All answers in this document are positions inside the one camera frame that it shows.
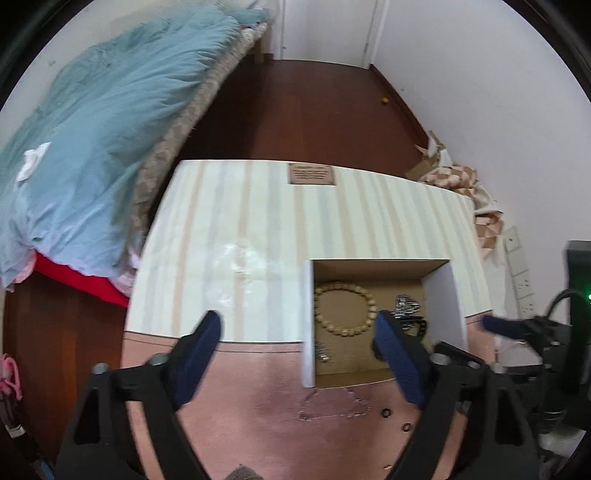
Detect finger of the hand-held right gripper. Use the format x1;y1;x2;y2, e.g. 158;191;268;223
482;315;555;356

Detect brown label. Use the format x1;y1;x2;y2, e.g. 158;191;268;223
288;162;337;186

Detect woven beige mattress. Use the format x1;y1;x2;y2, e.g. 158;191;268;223
130;21;269;241

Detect silver chain jewelry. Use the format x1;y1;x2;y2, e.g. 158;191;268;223
394;295;422;320

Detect torn cardboard pieces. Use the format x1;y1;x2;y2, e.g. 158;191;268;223
405;130;452;184

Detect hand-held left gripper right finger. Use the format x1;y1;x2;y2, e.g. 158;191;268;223
372;310;542;480

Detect pink cloth item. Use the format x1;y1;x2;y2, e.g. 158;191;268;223
0;353;24;403

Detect striped pink tablecloth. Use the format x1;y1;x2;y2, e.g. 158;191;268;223
121;159;493;480

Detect light blue quilt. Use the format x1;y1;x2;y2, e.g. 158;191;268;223
0;9;269;291

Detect red bed sheet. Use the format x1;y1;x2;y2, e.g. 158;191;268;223
31;250;131;308

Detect black strap jewelry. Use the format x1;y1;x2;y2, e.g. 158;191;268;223
405;318;428;343

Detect white door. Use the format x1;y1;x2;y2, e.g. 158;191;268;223
278;0;387;70

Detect white cardboard box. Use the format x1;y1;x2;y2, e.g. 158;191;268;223
302;258;468;388

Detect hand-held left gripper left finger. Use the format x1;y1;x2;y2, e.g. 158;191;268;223
55;310;223;480

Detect beige bead bracelet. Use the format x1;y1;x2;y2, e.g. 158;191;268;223
314;281;378;341

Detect thin chain necklace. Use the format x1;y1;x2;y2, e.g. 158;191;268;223
299;388;371;422

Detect white wall socket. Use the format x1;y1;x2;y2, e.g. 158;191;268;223
503;226;537;315

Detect white quilt tag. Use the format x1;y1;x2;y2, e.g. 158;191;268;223
16;143;51;182

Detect checkered beige cloth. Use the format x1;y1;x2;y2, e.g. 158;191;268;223
418;163;505;251

